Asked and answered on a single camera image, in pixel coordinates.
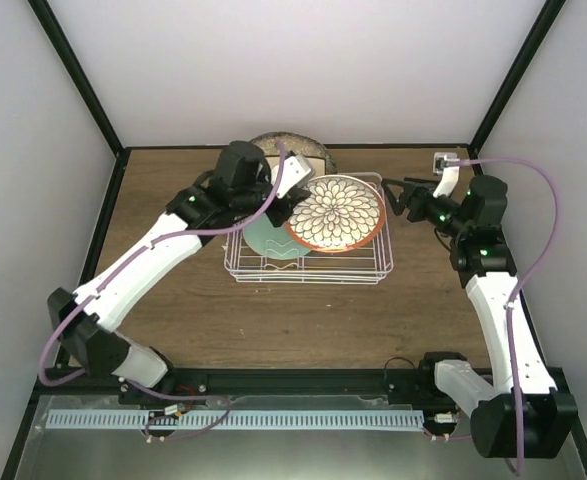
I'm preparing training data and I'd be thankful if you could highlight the black frame post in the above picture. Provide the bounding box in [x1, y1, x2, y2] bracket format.
[468, 0, 566, 158]
[26, 0, 126, 154]

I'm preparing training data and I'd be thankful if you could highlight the dark speckled round plate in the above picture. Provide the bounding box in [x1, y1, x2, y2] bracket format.
[250, 132, 338, 176]

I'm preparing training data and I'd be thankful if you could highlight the white wire dish rack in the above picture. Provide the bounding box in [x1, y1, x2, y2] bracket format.
[224, 172, 393, 284]

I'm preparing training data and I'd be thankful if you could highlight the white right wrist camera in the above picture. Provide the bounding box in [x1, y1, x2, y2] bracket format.
[432, 152, 460, 198]

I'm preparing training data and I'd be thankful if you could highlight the floral plate with orange rim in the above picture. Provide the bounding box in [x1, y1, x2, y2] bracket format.
[285, 175, 386, 253]

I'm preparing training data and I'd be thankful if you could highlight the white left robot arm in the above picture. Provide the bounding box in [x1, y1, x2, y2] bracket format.
[42, 141, 313, 404]

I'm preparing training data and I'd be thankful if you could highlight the black right frame post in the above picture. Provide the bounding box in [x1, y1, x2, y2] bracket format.
[468, 0, 566, 158]

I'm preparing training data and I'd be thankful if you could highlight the black left frame post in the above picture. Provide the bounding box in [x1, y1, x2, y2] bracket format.
[26, 0, 126, 154]

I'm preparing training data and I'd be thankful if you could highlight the white slotted cable duct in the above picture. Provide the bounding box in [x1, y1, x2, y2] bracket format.
[45, 409, 424, 432]

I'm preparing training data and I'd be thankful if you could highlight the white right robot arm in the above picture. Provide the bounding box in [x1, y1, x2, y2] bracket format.
[382, 175, 578, 459]

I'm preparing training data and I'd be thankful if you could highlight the cream square plate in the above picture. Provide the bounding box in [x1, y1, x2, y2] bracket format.
[266, 156, 326, 187]

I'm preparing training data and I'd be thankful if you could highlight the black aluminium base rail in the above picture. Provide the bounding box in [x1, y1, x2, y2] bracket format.
[117, 364, 479, 401]

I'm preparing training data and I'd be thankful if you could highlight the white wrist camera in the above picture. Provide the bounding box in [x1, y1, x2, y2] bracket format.
[276, 153, 315, 199]
[432, 152, 460, 198]

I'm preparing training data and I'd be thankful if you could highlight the teal plate with flower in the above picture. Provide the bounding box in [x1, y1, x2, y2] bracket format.
[243, 218, 311, 260]

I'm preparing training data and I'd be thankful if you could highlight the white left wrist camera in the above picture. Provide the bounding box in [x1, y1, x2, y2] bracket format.
[276, 153, 315, 199]

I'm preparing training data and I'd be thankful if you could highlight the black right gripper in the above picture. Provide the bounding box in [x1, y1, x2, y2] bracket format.
[381, 178, 470, 239]

